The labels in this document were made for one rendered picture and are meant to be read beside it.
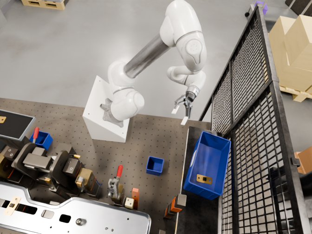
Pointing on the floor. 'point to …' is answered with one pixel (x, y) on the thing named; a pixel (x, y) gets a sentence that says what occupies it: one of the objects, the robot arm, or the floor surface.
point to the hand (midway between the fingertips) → (178, 118)
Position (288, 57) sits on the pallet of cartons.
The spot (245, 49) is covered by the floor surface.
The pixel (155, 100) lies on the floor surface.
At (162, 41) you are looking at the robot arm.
